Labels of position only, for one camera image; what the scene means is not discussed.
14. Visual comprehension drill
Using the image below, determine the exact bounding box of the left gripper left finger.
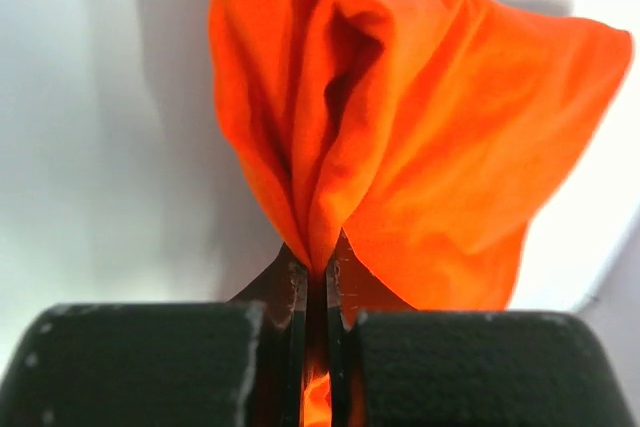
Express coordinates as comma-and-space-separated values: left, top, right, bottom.
1, 248, 308, 426

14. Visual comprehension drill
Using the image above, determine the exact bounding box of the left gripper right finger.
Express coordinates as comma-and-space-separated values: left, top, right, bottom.
326, 238, 634, 426

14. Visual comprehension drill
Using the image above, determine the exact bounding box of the orange t shirt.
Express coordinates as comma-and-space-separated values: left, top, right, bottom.
209, 0, 633, 426

